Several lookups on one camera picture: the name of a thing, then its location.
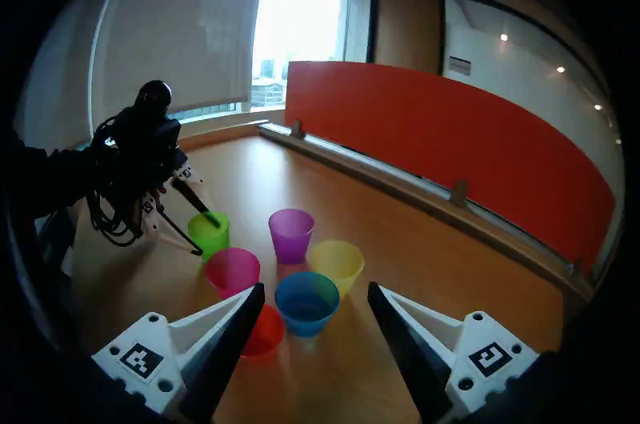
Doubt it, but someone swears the green plastic cup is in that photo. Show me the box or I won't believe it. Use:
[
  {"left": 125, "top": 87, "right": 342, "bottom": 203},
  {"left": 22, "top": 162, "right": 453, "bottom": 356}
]
[{"left": 187, "top": 211, "right": 231, "bottom": 263}]

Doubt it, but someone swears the black cable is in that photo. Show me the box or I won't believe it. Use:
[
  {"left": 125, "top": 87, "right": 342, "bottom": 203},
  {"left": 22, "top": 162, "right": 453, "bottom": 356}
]
[{"left": 86, "top": 116, "right": 146, "bottom": 248}]

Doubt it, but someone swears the blue plastic cup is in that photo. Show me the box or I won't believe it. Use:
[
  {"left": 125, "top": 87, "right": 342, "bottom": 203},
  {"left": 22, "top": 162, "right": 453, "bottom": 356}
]
[{"left": 274, "top": 271, "right": 341, "bottom": 338}]

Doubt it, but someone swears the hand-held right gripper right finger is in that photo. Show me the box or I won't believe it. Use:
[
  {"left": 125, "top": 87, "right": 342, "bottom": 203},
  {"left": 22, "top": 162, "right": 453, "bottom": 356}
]
[{"left": 367, "top": 281, "right": 541, "bottom": 424}]

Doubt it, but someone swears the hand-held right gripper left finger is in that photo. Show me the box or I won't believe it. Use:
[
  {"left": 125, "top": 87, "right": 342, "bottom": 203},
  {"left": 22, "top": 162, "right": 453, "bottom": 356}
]
[{"left": 91, "top": 282, "right": 266, "bottom": 424}]

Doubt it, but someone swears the red plastic cup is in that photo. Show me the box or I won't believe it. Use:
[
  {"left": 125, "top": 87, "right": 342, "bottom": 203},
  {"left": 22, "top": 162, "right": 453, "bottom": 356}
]
[{"left": 239, "top": 303, "right": 286, "bottom": 358}]

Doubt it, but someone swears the yellow plastic cup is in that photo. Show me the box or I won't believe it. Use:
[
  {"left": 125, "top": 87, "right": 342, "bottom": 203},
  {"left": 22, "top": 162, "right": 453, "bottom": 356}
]
[{"left": 307, "top": 239, "right": 366, "bottom": 298}]

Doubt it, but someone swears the purple plastic cup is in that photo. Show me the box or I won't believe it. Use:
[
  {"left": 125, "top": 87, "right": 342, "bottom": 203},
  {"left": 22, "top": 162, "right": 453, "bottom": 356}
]
[{"left": 267, "top": 208, "right": 316, "bottom": 266}]

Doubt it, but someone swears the red desk screen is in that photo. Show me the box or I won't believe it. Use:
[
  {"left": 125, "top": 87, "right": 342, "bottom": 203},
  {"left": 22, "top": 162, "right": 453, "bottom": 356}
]
[{"left": 257, "top": 61, "right": 617, "bottom": 295}]

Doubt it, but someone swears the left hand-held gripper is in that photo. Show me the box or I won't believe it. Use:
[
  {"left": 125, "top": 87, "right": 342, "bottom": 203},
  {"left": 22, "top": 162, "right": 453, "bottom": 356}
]
[{"left": 92, "top": 79, "right": 221, "bottom": 258}]

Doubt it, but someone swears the pink plastic cup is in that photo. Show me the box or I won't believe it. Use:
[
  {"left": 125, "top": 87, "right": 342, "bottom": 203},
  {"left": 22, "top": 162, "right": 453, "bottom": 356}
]
[{"left": 205, "top": 246, "right": 262, "bottom": 301}]

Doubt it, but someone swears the person's left forearm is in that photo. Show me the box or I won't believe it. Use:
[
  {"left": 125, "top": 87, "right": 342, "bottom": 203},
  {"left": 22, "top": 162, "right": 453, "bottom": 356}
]
[{"left": 10, "top": 136, "right": 103, "bottom": 220}]

